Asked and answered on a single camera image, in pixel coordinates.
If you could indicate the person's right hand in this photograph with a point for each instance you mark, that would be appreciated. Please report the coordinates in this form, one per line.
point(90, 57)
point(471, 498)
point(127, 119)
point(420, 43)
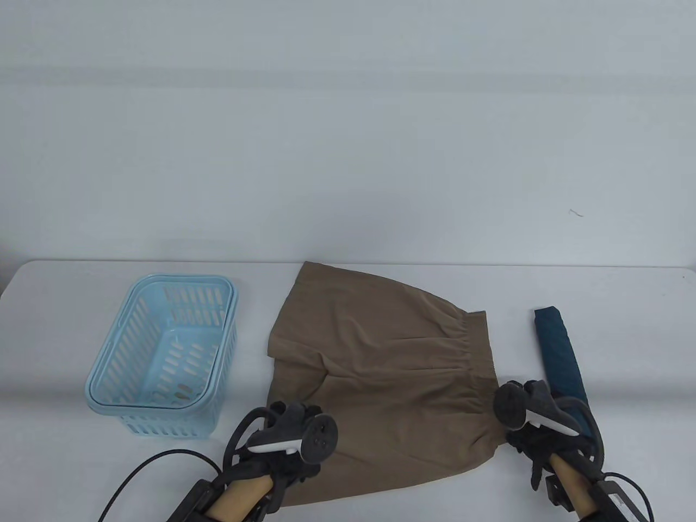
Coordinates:
point(535, 446)

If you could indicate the person's left hand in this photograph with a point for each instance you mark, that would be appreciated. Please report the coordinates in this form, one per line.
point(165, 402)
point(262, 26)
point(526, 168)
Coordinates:
point(283, 467)

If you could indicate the dark teal shorts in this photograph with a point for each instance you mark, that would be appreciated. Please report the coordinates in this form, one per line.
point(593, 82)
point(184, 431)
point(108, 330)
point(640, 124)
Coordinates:
point(560, 353)

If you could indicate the tan garment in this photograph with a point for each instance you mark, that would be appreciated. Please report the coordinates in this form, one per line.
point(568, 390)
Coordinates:
point(391, 370)

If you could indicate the person's left forearm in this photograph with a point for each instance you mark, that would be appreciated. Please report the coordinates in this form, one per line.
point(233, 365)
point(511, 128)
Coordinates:
point(239, 497)

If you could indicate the person's right forearm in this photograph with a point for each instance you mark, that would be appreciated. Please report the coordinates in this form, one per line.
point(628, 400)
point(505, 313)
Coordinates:
point(571, 484)

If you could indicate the black forearm sensor box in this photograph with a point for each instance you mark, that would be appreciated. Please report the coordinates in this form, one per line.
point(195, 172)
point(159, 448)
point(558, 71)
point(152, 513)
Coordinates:
point(614, 500)
point(190, 503)

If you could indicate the black and white controller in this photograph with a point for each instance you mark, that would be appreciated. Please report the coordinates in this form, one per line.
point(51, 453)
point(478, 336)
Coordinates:
point(321, 437)
point(511, 405)

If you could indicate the light blue plastic basket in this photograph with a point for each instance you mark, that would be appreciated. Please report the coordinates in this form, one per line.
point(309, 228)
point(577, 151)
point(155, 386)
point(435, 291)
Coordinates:
point(103, 399)

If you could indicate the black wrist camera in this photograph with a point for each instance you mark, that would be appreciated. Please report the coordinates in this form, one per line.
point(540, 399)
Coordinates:
point(557, 489)

